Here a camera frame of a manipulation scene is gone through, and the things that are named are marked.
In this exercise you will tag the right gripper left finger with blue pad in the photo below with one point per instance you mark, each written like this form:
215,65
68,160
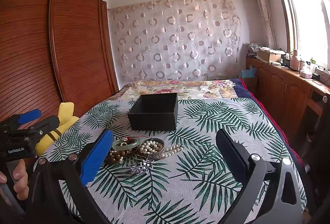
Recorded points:
77,170

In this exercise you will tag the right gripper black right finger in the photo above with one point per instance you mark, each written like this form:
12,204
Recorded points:
274,182

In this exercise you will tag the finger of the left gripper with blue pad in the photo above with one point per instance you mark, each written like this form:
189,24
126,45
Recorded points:
27,117

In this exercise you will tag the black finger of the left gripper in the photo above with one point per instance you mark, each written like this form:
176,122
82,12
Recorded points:
36,132

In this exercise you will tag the green jade bangle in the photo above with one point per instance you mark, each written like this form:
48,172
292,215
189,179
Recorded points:
125,143

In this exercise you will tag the silver metal bangle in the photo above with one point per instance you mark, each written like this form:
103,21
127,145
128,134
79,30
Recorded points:
151,148

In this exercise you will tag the black jewelry box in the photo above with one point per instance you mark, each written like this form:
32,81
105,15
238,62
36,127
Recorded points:
154,112

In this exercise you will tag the person's left hand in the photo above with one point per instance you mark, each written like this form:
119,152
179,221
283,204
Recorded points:
20,175

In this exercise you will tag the yellow plush toy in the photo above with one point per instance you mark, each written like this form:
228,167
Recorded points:
66,120

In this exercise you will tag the wooden wardrobe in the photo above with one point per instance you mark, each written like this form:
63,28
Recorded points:
55,51

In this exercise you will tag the palm leaf print cloth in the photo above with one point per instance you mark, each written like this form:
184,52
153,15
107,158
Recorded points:
191,183

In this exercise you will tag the wooden side cabinet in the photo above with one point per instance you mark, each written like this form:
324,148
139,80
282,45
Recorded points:
296,104

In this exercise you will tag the floral quilt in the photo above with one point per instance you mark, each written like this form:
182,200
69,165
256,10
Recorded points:
214,89

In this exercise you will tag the pink thermos jug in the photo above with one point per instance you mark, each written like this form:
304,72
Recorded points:
294,60

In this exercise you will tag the cardboard box on cabinet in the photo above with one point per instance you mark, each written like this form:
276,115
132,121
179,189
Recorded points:
270,55

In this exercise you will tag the circle pattern curtain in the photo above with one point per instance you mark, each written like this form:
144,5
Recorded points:
186,40

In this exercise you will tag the window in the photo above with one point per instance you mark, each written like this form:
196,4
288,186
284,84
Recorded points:
307,23

